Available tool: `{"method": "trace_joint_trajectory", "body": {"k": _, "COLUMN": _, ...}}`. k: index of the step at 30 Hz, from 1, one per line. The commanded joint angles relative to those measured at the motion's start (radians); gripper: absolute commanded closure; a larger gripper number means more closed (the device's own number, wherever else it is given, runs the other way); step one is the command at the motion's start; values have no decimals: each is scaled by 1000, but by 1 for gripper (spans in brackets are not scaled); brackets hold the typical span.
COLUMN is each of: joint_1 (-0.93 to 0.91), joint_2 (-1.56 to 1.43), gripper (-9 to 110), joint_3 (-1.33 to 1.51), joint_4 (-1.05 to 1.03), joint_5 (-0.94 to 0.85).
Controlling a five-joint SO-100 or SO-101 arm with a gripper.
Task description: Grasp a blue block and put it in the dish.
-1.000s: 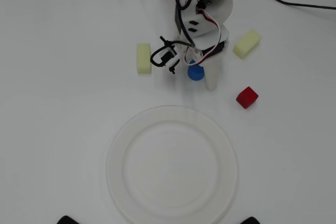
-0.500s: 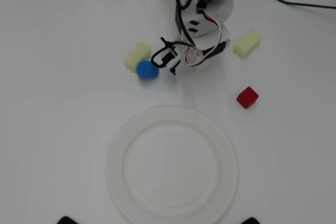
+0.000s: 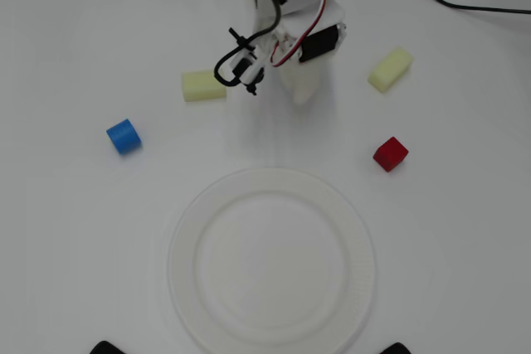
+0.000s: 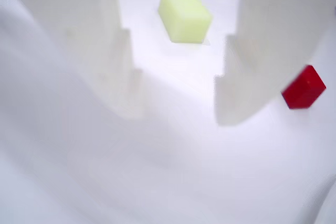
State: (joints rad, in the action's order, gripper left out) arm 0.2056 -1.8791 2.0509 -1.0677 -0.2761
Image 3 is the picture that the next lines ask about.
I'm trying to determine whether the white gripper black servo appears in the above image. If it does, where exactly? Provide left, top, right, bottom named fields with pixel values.
left=272, top=0, right=348, bottom=104

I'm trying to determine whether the blue ribbed cylinder block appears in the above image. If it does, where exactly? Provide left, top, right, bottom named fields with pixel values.
left=105, top=118, right=144, bottom=156

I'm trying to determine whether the pale yellow foam block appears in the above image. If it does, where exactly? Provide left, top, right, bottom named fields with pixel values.
left=367, top=46, right=415, bottom=95
left=181, top=70, right=228, bottom=104

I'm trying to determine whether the red cube block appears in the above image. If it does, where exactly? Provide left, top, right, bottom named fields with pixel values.
left=372, top=136, right=410, bottom=174

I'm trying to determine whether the white round plate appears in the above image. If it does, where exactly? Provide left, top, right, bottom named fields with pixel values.
left=167, top=167, right=379, bottom=354

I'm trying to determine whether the black rounded foot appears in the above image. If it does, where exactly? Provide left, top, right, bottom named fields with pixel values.
left=89, top=340, right=126, bottom=354
left=378, top=342, right=418, bottom=354

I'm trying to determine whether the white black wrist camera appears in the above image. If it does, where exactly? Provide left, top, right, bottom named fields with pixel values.
left=227, top=43, right=267, bottom=96

